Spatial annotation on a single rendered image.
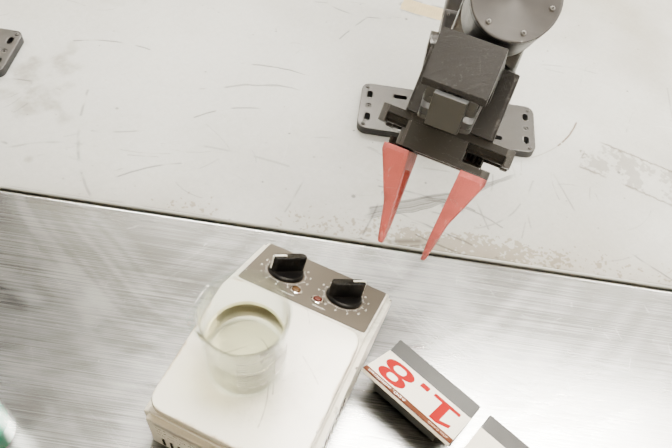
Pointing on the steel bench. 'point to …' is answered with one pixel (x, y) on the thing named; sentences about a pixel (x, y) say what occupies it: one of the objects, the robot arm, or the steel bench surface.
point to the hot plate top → (234, 426)
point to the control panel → (318, 277)
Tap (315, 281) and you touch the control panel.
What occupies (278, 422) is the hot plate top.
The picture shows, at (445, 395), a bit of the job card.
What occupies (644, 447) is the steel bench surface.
